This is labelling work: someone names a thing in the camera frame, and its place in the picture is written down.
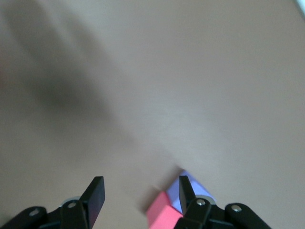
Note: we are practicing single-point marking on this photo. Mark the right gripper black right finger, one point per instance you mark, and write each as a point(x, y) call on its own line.
point(197, 212)

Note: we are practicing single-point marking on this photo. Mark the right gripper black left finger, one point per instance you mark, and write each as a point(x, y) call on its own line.
point(90, 200)

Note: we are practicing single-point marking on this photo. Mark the purple foam block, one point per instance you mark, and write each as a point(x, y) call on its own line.
point(174, 190)

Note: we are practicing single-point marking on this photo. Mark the red foam block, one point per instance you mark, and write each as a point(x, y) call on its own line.
point(164, 214)

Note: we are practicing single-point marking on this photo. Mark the brown table cover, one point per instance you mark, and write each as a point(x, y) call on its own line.
point(166, 83)

